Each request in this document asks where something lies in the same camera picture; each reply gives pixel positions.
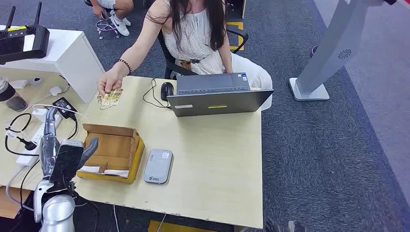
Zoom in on white power strip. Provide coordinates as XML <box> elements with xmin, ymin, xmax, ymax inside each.
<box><xmin>16</xmin><ymin>110</ymin><xmax>64</xmax><ymax>168</ymax></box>

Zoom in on white floor cable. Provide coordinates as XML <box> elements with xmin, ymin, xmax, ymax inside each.
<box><xmin>113</xmin><ymin>204</ymin><xmax>120</xmax><ymax>232</ymax></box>
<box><xmin>156</xmin><ymin>214</ymin><xmax>167</xmax><ymax>232</ymax></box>

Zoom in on white paper strip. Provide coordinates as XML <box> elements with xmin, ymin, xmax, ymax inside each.
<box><xmin>78</xmin><ymin>166</ymin><xmax>130</xmax><ymax>179</ymax></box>

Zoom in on black mouse cable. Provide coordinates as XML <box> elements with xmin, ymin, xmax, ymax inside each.
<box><xmin>142</xmin><ymin>77</ymin><xmax>172</xmax><ymax>110</ymax></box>

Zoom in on white flat adapter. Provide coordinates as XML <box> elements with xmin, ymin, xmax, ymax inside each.
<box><xmin>9</xmin><ymin>79</ymin><xmax>29</xmax><ymax>89</ymax></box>

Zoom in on person's right hand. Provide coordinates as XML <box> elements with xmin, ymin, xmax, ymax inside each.
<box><xmin>97</xmin><ymin>63</ymin><xmax>130</xmax><ymax>96</ymax></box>

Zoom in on grey kiosk stand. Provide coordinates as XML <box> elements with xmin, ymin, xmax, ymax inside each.
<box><xmin>288</xmin><ymin>0</ymin><xmax>398</xmax><ymax>102</ymax></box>

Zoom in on glass tumbler dark lid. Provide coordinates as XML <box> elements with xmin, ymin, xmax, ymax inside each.
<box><xmin>0</xmin><ymin>77</ymin><xmax>29</xmax><ymax>112</ymax></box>

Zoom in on open cardboard box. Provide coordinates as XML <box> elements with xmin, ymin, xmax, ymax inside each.
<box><xmin>76</xmin><ymin>123</ymin><xmax>146</xmax><ymax>185</ymax></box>

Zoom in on grey laptop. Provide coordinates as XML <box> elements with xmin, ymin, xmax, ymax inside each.
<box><xmin>166</xmin><ymin>72</ymin><xmax>275</xmax><ymax>117</ymax></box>

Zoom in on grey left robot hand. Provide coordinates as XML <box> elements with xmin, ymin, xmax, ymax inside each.
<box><xmin>39</xmin><ymin>107</ymin><xmax>99</xmax><ymax>177</ymax></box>

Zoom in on black plug with cable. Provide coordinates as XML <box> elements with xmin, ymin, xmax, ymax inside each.
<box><xmin>4</xmin><ymin>113</ymin><xmax>40</xmax><ymax>157</ymax></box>

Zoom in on black power adapter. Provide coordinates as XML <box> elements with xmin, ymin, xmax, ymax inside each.
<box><xmin>52</xmin><ymin>97</ymin><xmax>78</xmax><ymax>120</ymax></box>

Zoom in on person on stool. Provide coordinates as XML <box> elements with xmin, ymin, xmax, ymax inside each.
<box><xmin>84</xmin><ymin>0</ymin><xmax>134</xmax><ymax>37</ymax></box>

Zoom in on white cabinet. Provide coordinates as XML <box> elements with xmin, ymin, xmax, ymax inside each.
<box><xmin>0</xmin><ymin>25</ymin><xmax>106</xmax><ymax>104</ymax></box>

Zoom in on white charger cable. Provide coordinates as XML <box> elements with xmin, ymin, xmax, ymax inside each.
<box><xmin>30</xmin><ymin>103</ymin><xmax>85</xmax><ymax>117</ymax></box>

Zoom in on black adapter cable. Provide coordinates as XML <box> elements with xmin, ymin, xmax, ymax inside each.
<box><xmin>65</xmin><ymin>114</ymin><xmax>78</xmax><ymax>141</ymax></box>

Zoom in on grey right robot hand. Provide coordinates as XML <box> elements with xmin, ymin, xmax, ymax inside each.
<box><xmin>265</xmin><ymin>218</ymin><xmax>281</xmax><ymax>232</ymax></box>

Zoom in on person at laptop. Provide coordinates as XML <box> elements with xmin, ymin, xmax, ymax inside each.
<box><xmin>97</xmin><ymin>0</ymin><xmax>274</xmax><ymax>111</ymax></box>

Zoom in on grey card reader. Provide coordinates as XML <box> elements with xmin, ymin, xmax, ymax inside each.
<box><xmin>143</xmin><ymin>148</ymin><xmax>174</xmax><ymax>185</ymax></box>

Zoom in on pale power strip cable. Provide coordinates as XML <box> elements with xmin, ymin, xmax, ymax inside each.
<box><xmin>5</xmin><ymin>166</ymin><xmax>35</xmax><ymax>213</ymax></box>

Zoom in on white charger block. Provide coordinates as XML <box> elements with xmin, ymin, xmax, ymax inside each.
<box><xmin>32</xmin><ymin>108</ymin><xmax>49</xmax><ymax>122</ymax></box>

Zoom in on chrome stool base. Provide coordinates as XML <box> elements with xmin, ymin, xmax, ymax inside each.
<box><xmin>95</xmin><ymin>17</ymin><xmax>121</xmax><ymax>41</ymax></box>

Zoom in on black computer mouse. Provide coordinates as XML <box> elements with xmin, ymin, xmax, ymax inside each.
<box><xmin>160</xmin><ymin>82</ymin><xmax>175</xmax><ymax>102</ymax></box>

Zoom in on black bead bracelet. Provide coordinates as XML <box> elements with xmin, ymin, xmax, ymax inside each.
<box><xmin>116</xmin><ymin>58</ymin><xmax>133</xmax><ymax>76</ymax></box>

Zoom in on black office chair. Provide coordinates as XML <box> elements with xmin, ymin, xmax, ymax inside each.
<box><xmin>157</xmin><ymin>29</ymin><xmax>249</xmax><ymax>80</ymax></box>

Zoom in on black remote controller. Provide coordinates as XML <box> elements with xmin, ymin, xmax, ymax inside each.
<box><xmin>0</xmin><ymin>1</ymin><xmax>51</xmax><ymax>66</ymax></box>

